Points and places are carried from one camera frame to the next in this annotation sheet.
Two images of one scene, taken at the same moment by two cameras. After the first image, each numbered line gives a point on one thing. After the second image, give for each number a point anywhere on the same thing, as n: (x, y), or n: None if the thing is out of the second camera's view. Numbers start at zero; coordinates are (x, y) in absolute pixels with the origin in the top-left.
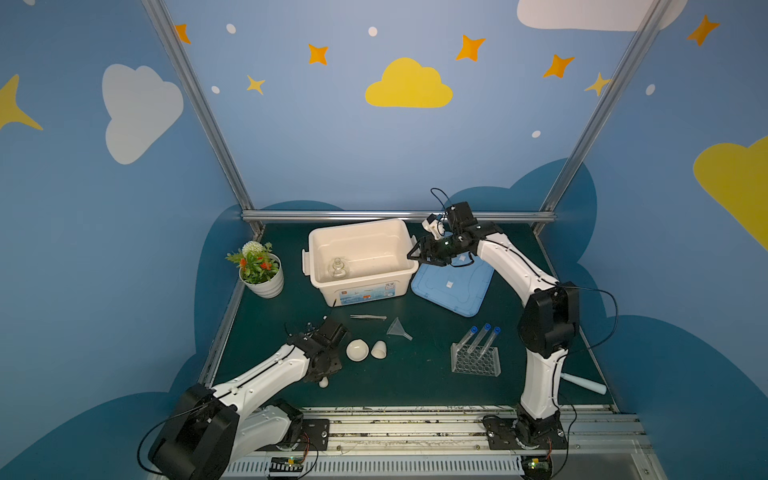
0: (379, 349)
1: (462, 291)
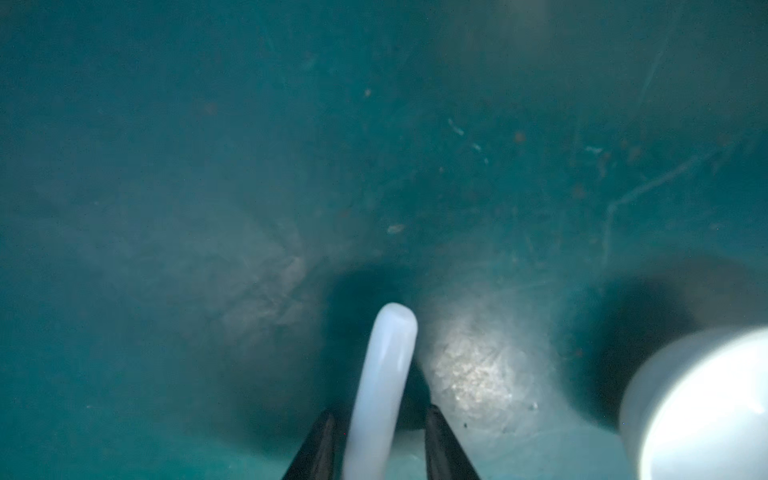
0: (695, 405)
1: None
